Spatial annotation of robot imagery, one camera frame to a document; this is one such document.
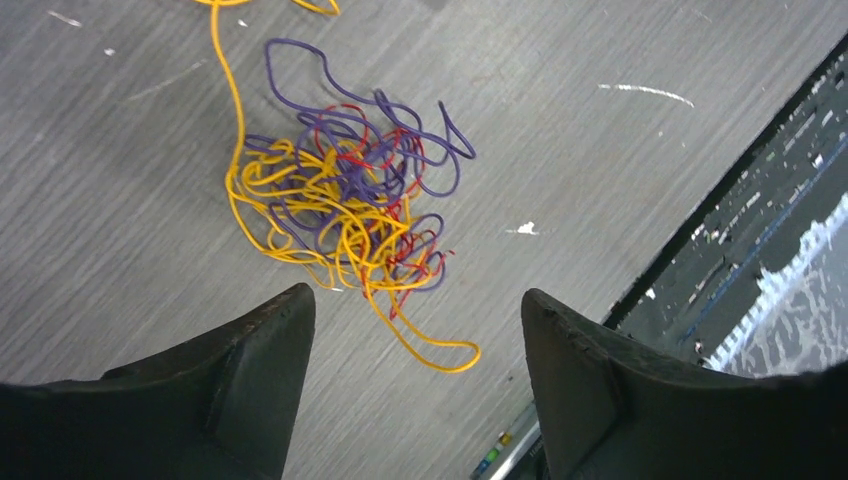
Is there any colourful wire bundle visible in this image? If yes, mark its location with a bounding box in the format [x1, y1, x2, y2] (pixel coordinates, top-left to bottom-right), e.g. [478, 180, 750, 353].
[223, 38, 484, 375]

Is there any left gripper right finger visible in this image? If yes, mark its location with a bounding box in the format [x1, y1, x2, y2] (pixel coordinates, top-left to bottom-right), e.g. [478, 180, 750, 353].
[521, 289, 847, 479]

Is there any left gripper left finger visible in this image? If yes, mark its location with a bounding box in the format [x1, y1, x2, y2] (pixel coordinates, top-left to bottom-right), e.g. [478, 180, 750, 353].
[1, 283, 316, 479]

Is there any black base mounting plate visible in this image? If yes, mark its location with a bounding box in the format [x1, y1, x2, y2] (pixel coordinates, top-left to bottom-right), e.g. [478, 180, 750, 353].
[605, 42, 847, 378]

